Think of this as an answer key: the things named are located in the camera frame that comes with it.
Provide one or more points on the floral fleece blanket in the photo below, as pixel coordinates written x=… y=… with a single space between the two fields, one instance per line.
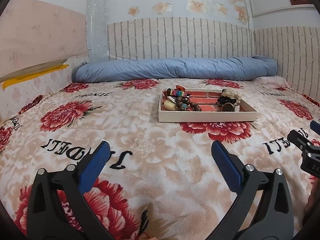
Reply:
x=161 y=180

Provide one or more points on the orange fabric scrunchie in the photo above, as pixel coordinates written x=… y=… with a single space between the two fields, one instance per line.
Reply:
x=181 y=91

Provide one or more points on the black scrunchie with bell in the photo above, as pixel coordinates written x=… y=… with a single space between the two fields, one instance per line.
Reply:
x=222 y=100

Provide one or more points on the white plush pouch charm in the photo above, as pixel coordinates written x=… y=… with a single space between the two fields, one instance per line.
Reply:
x=170 y=106

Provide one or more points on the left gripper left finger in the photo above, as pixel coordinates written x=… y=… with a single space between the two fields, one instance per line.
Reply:
x=46 y=218

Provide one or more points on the clear plastic sheet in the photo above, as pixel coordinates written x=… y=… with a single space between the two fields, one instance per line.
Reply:
x=96 y=31

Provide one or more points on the rolled blue quilt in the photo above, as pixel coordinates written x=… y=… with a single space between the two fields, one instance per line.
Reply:
x=233 y=68

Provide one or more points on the black hair claw clip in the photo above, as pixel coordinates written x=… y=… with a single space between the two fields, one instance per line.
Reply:
x=228 y=107

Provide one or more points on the right hand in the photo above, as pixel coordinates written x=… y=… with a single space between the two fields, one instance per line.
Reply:
x=313 y=201

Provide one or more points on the white tray brick-pattern liner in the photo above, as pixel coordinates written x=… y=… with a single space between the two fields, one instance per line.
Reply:
x=210 y=112

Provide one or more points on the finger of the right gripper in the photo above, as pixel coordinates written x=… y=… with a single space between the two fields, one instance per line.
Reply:
x=298 y=140
x=314 y=126

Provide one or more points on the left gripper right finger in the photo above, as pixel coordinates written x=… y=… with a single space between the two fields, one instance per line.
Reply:
x=262 y=208

